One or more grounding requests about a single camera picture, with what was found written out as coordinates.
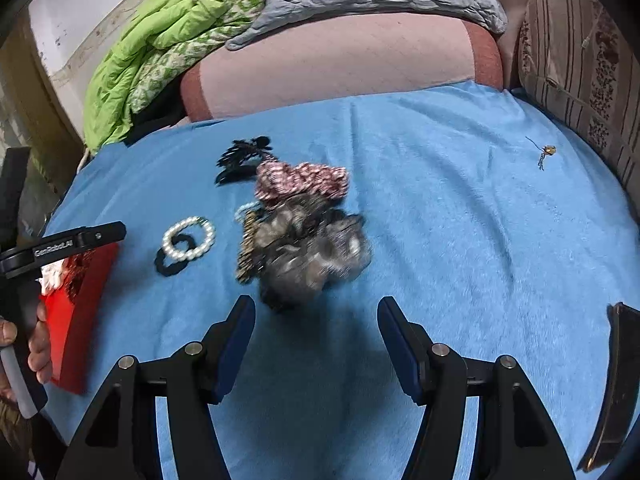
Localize dark wooden board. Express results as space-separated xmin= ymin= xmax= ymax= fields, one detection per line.
xmin=580 ymin=301 xmax=640 ymax=473

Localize pearl bracelet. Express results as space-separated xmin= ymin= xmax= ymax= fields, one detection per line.
xmin=162 ymin=216 xmax=217 ymax=262

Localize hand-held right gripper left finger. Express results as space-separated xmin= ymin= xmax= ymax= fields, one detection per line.
xmin=70 ymin=295 xmax=257 ymax=480

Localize gold leopard scrunchie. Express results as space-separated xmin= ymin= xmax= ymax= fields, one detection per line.
xmin=236 ymin=207 xmax=271 ymax=283

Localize black scrunchie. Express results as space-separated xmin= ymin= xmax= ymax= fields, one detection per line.
xmin=154 ymin=240 xmax=203 ymax=278

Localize wooden door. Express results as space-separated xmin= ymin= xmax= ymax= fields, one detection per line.
xmin=0 ymin=20 xmax=86 ymax=241

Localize pink blanket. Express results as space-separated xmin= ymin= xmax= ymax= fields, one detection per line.
xmin=180 ymin=12 xmax=501 ymax=123

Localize black hair claw clip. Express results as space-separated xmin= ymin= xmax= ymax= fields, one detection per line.
xmin=215 ymin=135 xmax=275 ymax=187

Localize plaid scrunchie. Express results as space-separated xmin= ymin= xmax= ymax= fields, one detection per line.
xmin=292 ymin=162 xmax=351 ymax=202

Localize black cloth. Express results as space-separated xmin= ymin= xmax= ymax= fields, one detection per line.
xmin=127 ymin=80 xmax=188 ymax=143

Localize red box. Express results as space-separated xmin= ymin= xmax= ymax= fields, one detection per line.
xmin=39 ymin=242 xmax=121 ymax=395

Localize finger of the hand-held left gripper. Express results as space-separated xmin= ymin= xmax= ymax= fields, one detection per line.
xmin=31 ymin=221 xmax=127 ymax=267

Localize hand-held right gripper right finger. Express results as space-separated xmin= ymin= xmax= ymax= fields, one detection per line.
xmin=377 ymin=296 xmax=576 ymax=480

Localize person's left hand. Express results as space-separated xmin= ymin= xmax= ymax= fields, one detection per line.
xmin=0 ymin=302 xmax=53 ymax=411

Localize white scrunchie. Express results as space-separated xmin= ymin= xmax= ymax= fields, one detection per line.
xmin=39 ymin=260 xmax=76 ymax=295

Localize green puffer jacket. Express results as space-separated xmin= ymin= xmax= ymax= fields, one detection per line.
xmin=82 ymin=0 xmax=236 ymax=148

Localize small gold brooch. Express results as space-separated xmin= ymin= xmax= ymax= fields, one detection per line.
xmin=525 ymin=135 xmax=558 ymax=172

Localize green white patterned cloth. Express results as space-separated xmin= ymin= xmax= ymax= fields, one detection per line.
xmin=127 ymin=0 xmax=276 ymax=116

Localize striped floral cushion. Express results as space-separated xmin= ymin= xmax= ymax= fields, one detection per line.
xmin=517 ymin=0 xmax=640 ymax=201

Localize person's left forearm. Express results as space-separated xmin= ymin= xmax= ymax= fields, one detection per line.
xmin=0 ymin=390 xmax=36 ymax=463

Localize pale pink pillow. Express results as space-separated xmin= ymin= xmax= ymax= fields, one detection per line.
xmin=487 ymin=0 xmax=541 ymax=93

